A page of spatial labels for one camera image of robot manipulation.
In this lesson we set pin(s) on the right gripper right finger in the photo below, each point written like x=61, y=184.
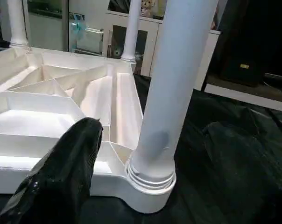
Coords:
x=253, y=182

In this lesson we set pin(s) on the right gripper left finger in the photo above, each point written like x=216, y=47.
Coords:
x=61, y=177

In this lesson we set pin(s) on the white plastic table top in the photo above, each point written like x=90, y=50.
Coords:
x=38, y=121

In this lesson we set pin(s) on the white plastic table leg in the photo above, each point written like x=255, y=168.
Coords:
x=17, y=23
x=178, y=70
x=131, y=28

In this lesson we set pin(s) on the black plastic mat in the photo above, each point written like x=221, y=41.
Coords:
x=201, y=116

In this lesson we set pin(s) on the white glass door cabinet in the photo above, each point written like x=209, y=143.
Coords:
x=150, y=28

